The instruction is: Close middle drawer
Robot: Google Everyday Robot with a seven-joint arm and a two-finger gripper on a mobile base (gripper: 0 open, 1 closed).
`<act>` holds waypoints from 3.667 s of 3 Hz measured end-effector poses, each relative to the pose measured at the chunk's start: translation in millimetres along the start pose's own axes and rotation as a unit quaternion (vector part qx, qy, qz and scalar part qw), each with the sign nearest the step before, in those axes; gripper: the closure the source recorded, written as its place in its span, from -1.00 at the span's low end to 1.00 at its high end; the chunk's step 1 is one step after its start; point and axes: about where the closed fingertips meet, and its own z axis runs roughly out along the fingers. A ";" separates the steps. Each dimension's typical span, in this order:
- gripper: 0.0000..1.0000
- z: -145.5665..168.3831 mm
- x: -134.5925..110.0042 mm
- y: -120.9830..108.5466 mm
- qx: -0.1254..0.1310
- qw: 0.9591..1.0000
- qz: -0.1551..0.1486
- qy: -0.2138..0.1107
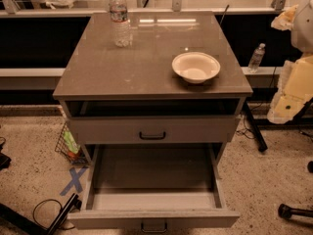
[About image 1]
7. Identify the white yellow robot arm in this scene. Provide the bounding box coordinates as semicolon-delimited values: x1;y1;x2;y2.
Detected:
267;0;313;124

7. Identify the grey drawer cabinet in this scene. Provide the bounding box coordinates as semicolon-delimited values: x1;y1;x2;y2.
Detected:
54;12;251;158

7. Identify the grey top drawer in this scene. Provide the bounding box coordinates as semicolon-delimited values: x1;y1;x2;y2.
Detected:
67;116;239;145

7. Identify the grey open middle drawer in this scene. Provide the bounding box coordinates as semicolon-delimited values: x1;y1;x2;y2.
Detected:
68;144;240;230

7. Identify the white bowl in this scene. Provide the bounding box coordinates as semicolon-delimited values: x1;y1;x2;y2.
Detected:
172;52;220;84

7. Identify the green packet in basket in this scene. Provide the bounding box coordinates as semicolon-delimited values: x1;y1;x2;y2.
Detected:
64;130;80;155

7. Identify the blue tape cross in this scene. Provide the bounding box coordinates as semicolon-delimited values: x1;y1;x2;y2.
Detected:
60;166;87;196

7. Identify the clear plastic water bottle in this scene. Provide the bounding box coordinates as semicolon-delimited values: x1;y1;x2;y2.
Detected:
109;0;131;47

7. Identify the black stand leg right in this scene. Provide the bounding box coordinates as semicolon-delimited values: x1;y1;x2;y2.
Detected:
243;102;267;153

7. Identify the black stand leg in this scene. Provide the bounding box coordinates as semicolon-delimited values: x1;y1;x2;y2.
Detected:
0;193;82;235
243;102;267;153

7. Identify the small background water bottle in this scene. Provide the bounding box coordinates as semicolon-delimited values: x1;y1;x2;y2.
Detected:
248;43;265;73

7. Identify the black bar bottom right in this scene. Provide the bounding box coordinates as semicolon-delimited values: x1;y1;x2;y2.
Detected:
278;204;313;219

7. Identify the black stand leg left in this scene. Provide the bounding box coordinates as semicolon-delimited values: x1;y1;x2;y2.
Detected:
0;193;82;235

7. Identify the black top drawer handle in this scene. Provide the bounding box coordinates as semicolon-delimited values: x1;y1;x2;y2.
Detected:
139;131;166;140

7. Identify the black drawer handle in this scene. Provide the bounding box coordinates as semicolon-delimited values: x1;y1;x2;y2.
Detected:
141;222;167;234
139;131;166;140

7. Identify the wire mesh basket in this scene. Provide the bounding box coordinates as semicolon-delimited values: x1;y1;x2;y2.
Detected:
55;124;87;165

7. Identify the black middle drawer handle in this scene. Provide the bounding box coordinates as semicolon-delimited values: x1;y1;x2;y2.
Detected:
141;222;167;234

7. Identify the black floor cable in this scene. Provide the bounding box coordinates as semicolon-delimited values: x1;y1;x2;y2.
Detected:
31;198;76;231

